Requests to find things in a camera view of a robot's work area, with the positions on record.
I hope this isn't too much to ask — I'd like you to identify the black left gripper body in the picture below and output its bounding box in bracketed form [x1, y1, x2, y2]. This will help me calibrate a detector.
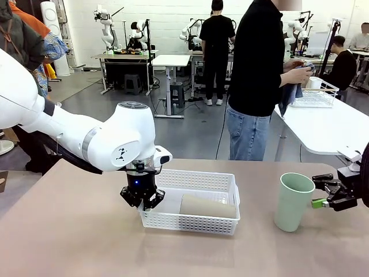
[126, 166, 159, 203]

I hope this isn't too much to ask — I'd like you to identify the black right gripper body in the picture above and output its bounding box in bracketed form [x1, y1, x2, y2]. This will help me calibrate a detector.
[337, 167, 363, 200]

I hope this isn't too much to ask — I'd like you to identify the pale green plastic cup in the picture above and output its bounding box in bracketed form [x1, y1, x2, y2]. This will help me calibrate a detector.
[273, 172, 316, 233]

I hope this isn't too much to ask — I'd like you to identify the white perforated plastic basket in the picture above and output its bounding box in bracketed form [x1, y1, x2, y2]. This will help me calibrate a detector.
[138, 169, 241, 236]

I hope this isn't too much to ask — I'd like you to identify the beige plastic cup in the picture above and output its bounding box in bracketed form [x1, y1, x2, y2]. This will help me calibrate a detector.
[180, 193, 238, 219]

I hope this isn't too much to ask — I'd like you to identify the blue cleaning cloth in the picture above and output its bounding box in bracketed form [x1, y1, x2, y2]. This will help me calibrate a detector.
[278, 62, 315, 118]

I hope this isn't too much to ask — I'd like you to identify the person's right forearm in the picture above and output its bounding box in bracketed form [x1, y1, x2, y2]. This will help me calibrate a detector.
[278, 72, 293, 87]

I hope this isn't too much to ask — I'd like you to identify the person's right hand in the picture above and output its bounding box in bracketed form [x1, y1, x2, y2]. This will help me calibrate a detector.
[291, 68, 314, 86]

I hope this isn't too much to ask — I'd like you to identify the person's left hand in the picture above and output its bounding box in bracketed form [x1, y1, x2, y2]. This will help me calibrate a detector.
[284, 59, 303, 72]

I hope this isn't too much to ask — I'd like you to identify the white side table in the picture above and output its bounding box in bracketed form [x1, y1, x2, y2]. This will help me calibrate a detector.
[273, 86, 369, 162]

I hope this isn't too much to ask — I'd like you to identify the grey plastic stool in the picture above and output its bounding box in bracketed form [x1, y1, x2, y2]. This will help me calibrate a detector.
[169, 82, 186, 109]
[124, 74, 144, 95]

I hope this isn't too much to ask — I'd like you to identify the seated person in black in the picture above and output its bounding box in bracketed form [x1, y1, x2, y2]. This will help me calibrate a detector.
[322, 35, 358, 92]

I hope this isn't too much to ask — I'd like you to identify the brown flat board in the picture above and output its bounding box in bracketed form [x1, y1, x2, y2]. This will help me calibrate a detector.
[0, 170, 9, 193]

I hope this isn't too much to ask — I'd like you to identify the white standing desk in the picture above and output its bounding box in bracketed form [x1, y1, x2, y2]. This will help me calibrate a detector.
[151, 54, 191, 119]

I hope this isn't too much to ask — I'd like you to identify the background work table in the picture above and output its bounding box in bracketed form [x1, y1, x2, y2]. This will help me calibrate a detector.
[91, 49, 159, 95]

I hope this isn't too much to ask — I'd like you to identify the white round fan base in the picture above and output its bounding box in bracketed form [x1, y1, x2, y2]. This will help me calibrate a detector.
[0, 140, 14, 156]

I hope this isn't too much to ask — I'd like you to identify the seated person in grey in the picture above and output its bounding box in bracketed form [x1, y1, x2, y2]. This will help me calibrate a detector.
[348, 23, 369, 51]

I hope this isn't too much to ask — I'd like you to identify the person in black sweater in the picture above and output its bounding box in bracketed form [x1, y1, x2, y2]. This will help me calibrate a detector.
[225, 0, 303, 162]

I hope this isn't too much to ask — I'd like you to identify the person in black t-shirt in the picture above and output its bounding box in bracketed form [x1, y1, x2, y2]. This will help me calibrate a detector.
[199, 0, 236, 106]

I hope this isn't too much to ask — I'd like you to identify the white tower fan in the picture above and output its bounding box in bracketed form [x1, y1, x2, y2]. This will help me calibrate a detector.
[40, 1, 71, 77]

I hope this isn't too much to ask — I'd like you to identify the person in green vest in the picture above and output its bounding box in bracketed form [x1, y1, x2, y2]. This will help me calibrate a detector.
[0, 0, 63, 175]

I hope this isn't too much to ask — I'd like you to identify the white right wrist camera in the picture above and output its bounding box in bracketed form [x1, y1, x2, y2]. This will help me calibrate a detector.
[337, 149, 363, 173]

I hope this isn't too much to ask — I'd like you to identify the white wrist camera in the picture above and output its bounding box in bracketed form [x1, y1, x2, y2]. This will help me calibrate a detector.
[155, 145, 173, 167]
[337, 149, 363, 173]

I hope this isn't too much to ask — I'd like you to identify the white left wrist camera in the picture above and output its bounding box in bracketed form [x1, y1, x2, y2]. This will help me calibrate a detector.
[155, 145, 173, 167]

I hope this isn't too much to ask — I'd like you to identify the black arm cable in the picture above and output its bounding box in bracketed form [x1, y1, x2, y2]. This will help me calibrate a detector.
[34, 131, 104, 175]

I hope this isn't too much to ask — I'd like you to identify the white wire dish rack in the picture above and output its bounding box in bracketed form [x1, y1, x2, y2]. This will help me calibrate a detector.
[289, 77, 340, 109]

